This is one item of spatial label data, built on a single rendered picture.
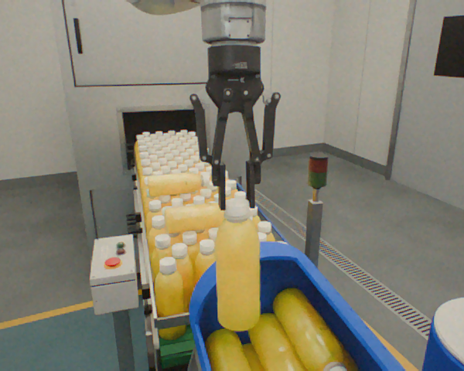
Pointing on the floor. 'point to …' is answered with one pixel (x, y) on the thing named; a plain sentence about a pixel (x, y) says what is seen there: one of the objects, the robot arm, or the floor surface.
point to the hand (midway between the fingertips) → (236, 185)
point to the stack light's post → (312, 237)
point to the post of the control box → (124, 340)
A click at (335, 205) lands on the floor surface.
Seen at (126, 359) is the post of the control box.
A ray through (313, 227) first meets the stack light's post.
